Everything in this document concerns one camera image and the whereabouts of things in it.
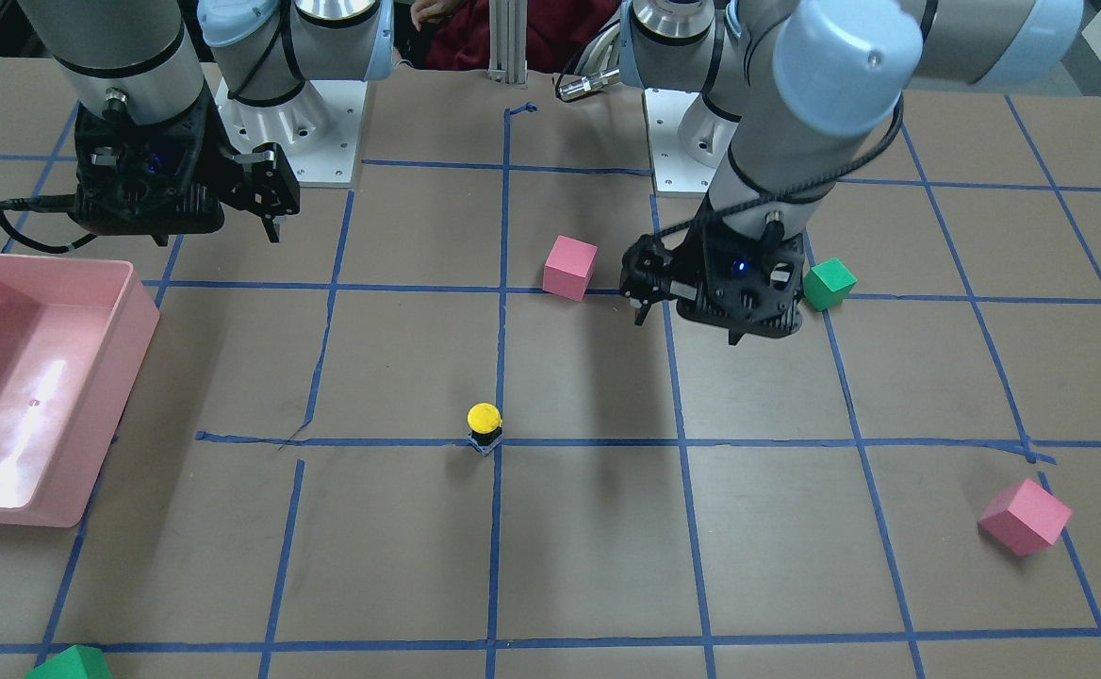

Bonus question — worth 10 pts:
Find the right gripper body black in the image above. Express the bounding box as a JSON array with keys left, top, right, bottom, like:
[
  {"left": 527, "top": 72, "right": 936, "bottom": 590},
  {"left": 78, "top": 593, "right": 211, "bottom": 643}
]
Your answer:
[{"left": 183, "top": 94, "right": 268, "bottom": 223}]

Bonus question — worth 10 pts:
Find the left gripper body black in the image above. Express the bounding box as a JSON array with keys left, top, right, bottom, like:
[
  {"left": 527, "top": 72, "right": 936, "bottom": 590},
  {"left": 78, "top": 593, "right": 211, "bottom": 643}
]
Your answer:
[{"left": 667, "top": 221, "right": 802, "bottom": 313}]

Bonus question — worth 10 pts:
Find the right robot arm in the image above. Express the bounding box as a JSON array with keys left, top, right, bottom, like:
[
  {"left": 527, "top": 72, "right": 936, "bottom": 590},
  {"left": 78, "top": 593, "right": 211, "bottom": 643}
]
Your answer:
[{"left": 0, "top": 1, "right": 395, "bottom": 254}]

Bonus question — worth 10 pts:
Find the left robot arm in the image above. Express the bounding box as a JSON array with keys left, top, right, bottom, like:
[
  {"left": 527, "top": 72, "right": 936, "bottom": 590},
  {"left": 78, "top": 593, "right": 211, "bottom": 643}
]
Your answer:
[{"left": 618, "top": 1, "right": 1082, "bottom": 343}]

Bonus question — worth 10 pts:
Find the green foam cube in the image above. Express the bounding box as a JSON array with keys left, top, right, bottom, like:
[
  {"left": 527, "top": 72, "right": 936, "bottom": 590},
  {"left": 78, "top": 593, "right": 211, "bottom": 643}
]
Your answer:
[
  {"left": 25, "top": 645, "right": 115, "bottom": 679},
  {"left": 803, "top": 258, "right": 858, "bottom": 313}
]

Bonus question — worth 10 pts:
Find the pink foam cube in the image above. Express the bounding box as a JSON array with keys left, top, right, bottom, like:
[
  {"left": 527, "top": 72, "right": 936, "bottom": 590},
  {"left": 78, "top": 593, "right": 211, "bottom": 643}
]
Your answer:
[
  {"left": 541, "top": 236, "right": 599, "bottom": 302},
  {"left": 978, "top": 478, "right": 1073, "bottom": 557}
]

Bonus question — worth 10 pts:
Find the pink plastic bin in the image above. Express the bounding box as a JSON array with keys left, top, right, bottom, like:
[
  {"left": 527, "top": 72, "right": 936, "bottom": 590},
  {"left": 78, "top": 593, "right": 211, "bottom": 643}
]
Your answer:
[{"left": 0, "top": 254, "right": 159, "bottom": 527}]

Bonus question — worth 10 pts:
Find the person in red hoodie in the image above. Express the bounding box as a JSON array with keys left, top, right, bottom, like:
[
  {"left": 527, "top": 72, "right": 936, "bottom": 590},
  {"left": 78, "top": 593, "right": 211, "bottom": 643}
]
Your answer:
[{"left": 408, "top": 0, "right": 622, "bottom": 75}]

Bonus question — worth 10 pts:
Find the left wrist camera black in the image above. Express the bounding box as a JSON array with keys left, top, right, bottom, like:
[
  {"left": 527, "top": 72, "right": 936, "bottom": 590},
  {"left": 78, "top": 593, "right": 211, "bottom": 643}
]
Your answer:
[{"left": 671, "top": 224, "right": 805, "bottom": 344}]

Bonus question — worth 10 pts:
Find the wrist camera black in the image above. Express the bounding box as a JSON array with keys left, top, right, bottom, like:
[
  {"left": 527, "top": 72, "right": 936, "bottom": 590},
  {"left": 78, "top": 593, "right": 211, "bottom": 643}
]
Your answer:
[
  {"left": 68, "top": 95, "right": 224, "bottom": 243},
  {"left": 671, "top": 224, "right": 805, "bottom": 344}
]

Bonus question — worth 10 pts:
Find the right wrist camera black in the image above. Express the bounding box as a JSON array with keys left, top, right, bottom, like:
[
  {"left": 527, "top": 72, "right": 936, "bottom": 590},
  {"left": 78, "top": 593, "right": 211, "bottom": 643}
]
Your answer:
[{"left": 68, "top": 95, "right": 224, "bottom": 243}]

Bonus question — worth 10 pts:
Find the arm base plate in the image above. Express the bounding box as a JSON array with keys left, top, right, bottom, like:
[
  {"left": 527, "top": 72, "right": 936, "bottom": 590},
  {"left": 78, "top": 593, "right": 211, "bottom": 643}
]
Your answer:
[
  {"left": 644, "top": 89, "right": 735, "bottom": 197},
  {"left": 215, "top": 80, "right": 370, "bottom": 189}
]

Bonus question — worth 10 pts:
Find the aluminium frame post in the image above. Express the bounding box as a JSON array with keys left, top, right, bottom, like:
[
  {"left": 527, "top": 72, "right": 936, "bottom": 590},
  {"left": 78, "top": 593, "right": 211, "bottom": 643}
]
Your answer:
[{"left": 486, "top": 0, "right": 528, "bottom": 89}]

